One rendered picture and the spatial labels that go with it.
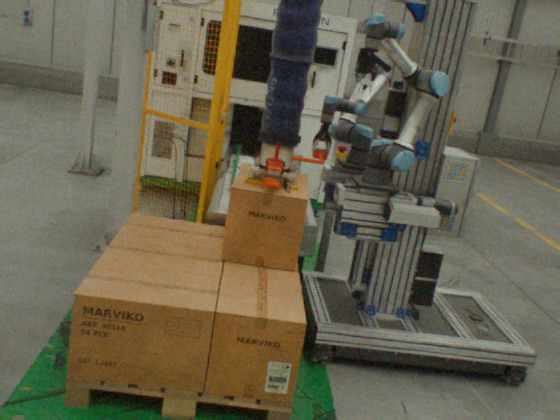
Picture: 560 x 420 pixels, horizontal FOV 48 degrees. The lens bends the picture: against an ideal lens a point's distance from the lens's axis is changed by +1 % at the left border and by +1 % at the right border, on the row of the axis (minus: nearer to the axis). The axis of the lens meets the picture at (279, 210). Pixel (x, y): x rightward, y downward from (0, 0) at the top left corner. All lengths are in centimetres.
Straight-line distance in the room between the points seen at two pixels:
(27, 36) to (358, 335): 1061
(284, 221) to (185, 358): 87
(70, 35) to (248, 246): 1003
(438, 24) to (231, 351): 198
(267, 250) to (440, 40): 143
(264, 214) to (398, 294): 105
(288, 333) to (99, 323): 81
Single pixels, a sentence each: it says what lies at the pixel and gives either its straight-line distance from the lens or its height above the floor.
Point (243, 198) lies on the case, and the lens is 316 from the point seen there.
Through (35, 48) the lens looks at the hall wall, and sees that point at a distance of 1308.
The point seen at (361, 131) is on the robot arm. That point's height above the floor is 124.
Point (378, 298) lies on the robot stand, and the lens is 377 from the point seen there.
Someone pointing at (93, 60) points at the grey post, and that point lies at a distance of 674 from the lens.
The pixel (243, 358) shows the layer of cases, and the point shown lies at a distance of 280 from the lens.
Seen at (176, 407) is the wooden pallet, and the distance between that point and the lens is 295.
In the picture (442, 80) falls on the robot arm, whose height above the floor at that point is 162.
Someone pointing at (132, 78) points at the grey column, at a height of 127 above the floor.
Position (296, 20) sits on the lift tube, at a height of 180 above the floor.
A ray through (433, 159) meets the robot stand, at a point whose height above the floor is 119.
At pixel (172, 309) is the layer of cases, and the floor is 53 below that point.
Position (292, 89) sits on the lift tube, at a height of 146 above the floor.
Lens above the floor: 171
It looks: 16 degrees down
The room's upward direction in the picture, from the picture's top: 9 degrees clockwise
